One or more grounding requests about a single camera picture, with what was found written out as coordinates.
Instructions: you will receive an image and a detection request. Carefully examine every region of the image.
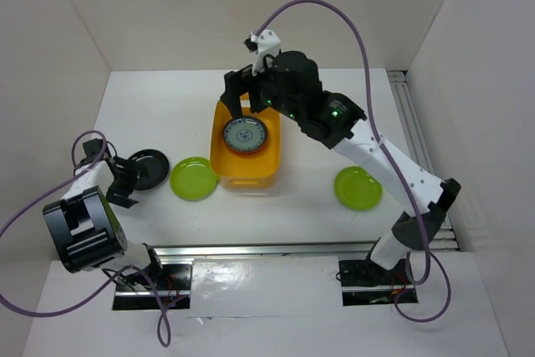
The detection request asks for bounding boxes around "aluminium rail front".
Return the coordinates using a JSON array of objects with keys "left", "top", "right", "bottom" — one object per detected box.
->
[{"left": 154, "top": 242, "right": 373, "bottom": 259}]

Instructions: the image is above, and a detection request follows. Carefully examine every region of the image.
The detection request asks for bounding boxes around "orange plate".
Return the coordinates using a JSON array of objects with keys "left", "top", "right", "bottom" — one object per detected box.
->
[{"left": 227, "top": 146, "right": 265, "bottom": 156}]

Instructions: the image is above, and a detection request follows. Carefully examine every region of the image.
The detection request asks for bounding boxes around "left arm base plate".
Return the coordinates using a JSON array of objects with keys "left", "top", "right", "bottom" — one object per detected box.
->
[{"left": 111, "top": 263, "right": 193, "bottom": 311}]

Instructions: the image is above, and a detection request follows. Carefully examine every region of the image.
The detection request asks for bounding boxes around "aluminium rail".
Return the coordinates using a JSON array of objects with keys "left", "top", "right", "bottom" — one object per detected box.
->
[
  {"left": 154, "top": 242, "right": 373, "bottom": 259},
  {"left": 387, "top": 70, "right": 460, "bottom": 252}
]

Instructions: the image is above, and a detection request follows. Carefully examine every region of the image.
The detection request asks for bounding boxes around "aluminium rail right side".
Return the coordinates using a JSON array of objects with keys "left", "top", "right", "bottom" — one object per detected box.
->
[{"left": 387, "top": 70, "right": 460, "bottom": 252}]

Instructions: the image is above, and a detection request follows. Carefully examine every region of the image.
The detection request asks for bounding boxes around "black plate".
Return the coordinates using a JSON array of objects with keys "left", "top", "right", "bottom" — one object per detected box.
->
[{"left": 128, "top": 149, "right": 170, "bottom": 191}]

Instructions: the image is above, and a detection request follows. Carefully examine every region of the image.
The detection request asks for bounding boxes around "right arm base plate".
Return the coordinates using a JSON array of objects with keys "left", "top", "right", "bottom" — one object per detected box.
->
[{"left": 335, "top": 259, "right": 418, "bottom": 307}]

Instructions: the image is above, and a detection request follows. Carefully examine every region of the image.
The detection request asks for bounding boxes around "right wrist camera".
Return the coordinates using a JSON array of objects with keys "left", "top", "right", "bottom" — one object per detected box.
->
[{"left": 244, "top": 29, "right": 281, "bottom": 76}]

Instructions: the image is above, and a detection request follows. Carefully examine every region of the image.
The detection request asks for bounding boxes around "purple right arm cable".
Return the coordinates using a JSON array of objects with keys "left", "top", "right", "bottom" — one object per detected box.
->
[{"left": 257, "top": 0, "right": 453, "bottom": 324}]

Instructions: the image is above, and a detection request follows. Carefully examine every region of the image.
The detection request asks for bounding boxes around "green plate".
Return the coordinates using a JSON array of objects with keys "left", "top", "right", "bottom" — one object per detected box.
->
[
  {"left": 170, "top": 156, "right": 218, "bottom": 201},
  {"left": 334, "top": 166, "right": 383, "bottom": 212}
]

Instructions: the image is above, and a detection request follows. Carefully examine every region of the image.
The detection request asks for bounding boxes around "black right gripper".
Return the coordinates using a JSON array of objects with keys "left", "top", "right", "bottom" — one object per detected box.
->
[{"left": 218, "top": 60, "right": 300, "bottom": 122}]

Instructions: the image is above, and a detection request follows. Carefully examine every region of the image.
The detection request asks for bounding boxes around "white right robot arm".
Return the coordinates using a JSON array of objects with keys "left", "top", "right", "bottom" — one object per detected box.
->
[{"left": 221, "top": 51, "right": 461, "bottom": 283}]

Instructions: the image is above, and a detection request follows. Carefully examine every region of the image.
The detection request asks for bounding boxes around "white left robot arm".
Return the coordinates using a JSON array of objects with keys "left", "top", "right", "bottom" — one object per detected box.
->
[{"left": 43, "top": 157, "right": 165, "bottom": 289}]

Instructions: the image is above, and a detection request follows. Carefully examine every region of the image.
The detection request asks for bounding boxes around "yellow plastic bin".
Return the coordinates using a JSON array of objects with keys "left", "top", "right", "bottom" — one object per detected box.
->
[{"left": 210, "top": 94, "right": 281, "bottom": 188}]

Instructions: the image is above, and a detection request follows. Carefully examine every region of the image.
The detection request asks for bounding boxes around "blue floral plate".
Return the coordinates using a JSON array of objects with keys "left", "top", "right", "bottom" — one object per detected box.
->
[{"left": 222, "top": 116, "right": 268, "bottom": 150}]

